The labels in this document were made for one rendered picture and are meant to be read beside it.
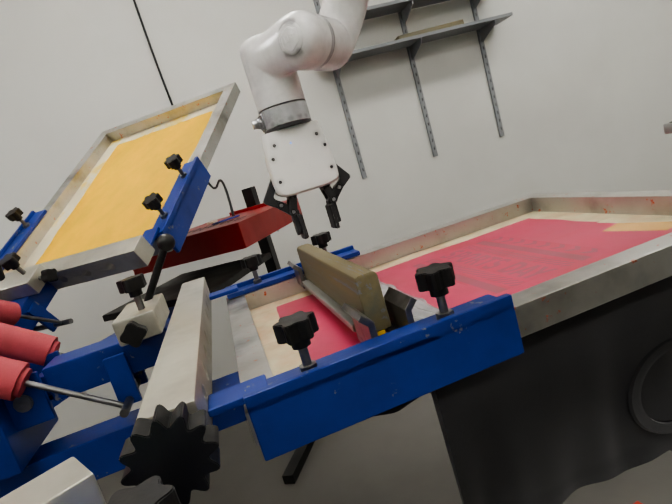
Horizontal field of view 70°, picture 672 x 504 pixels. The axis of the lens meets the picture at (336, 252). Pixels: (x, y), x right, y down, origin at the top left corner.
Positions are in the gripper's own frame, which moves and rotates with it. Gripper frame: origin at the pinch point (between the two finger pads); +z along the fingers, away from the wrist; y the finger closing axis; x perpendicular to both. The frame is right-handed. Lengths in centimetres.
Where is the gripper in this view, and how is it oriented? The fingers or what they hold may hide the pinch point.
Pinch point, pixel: (317, 221)
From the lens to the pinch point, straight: 76.1
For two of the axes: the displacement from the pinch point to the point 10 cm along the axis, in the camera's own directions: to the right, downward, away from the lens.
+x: -2.6, -0.9, 9.6
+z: 2.9, 9.4, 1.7
